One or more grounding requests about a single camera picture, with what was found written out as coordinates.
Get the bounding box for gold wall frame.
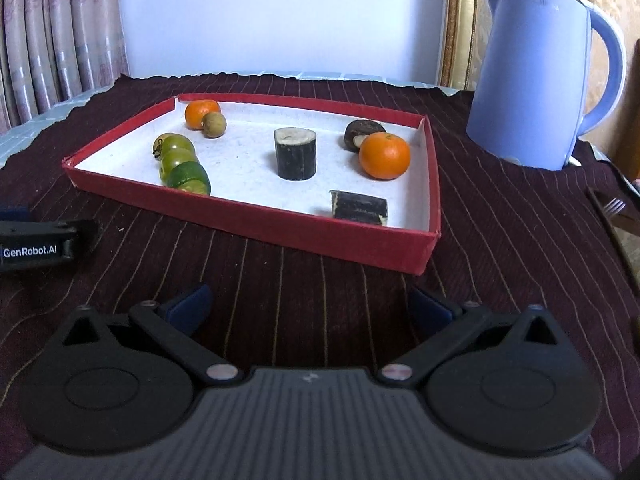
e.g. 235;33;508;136
439;0;594;92

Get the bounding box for large orange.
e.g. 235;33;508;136
359;132;412;181

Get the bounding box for small orange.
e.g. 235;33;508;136
184;99;222;131

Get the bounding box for stubby dark sugarcane piece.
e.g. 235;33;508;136
344;119;387;152

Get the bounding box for blue electric kettle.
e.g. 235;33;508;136
466;0;628;171

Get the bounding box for dark striped cloth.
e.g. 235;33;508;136
0;72;640;461

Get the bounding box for green citrus fruit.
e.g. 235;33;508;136
166;161;212;196

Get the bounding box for thick dark sugarcane piece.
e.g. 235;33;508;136
273;127;319;181

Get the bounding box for red cardboard box tray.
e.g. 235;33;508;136
62;92;442;276

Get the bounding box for yellowish green tomato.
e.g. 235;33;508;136
152;132;197;159

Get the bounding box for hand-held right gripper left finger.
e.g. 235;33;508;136
48;282;246;387

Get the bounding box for small brownish round fruit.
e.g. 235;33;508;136
201;112;227;138

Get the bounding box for pink patterned curtain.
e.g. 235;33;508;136
0;0;131;132

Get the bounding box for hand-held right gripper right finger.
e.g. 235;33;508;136
375;284;576;389

